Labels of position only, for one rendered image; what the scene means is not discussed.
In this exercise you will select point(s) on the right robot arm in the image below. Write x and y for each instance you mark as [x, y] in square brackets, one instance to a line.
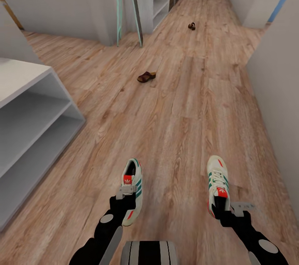
[261, 250]

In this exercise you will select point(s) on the sandal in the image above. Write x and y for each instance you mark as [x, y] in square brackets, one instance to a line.
[146, 76]
[192, 27]

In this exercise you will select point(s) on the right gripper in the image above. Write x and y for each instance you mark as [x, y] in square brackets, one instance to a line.
[228, 219]

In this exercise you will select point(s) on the gym shoe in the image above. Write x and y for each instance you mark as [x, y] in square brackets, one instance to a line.
[218, 185]
[131, 176]

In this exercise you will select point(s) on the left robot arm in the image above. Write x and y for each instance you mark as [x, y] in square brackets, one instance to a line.
[100, 249]

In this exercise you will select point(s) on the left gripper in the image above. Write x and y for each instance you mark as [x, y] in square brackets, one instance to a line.
[127, 203]

